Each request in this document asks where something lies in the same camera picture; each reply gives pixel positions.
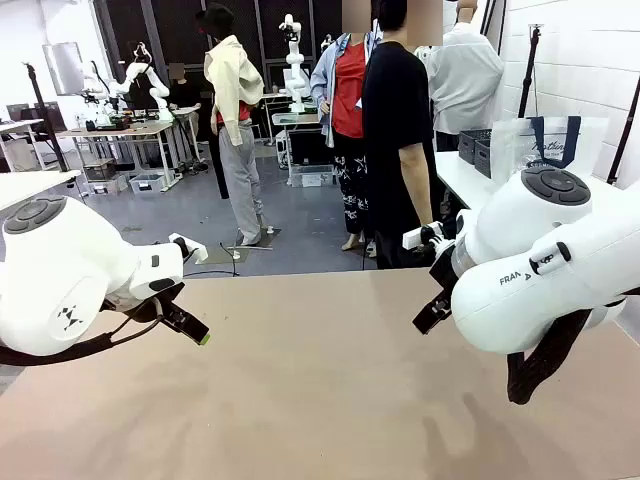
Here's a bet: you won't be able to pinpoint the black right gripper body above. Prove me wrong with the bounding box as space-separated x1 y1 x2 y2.
428 243 460 304

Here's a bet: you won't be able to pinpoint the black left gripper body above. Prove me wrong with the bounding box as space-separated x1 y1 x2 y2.
102 279 189 325

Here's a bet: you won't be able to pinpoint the clear shopping bag navy handles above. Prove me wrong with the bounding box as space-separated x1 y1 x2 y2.
489 115 609 187

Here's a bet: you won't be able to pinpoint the person's right forearm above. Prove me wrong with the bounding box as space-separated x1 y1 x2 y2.
398 143 437 227

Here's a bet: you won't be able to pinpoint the white side table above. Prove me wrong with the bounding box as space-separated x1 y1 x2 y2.
434 149 640 211

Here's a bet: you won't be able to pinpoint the clear storage bin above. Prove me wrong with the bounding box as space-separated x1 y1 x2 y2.
291 163 336 189
128 172 169 196

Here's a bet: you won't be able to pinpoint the grey storage crate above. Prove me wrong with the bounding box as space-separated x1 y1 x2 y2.
81 159 119 182

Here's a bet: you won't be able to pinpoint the person in black t-shirt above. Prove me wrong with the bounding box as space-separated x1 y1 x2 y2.
362 0 451 271

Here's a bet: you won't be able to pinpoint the white desk top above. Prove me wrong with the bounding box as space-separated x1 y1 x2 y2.
0 169 82 212

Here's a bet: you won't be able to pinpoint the wooden top work table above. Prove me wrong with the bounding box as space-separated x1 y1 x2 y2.
56 119 177 194

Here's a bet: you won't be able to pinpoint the black equipment case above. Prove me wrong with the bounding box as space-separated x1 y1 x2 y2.
287 128 335 167

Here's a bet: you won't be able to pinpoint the mannequin white shirt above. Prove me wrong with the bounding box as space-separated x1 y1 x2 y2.
414 0 505 151

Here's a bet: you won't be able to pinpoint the white computer tower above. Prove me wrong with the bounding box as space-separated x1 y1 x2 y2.
275 130 292 169

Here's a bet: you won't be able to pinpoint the person in red shirt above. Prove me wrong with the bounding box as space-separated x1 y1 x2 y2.
309 0 384 252

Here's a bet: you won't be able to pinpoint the seated person black shirt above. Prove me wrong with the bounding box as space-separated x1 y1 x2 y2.
167 63 212 149

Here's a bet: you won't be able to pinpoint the small green top table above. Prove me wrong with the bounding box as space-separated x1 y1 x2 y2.
271 112 322 186

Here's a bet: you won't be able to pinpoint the mannequin beige jacket grey pants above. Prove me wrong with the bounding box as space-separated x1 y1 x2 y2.
194 2 275 250

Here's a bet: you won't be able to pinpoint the black slanted pole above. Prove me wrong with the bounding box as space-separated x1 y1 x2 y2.
606 74 640 185

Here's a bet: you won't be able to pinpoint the grey light panel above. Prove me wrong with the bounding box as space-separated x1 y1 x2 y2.
41 41 87 97

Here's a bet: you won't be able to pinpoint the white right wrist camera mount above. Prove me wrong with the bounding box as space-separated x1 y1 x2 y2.
402 221 459 252

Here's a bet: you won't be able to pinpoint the black left arm cable sleeve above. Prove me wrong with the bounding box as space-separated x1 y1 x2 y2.
0 297 167 367

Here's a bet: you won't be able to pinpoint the black tripod with camera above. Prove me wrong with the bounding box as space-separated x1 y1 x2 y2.
517 22 547 121

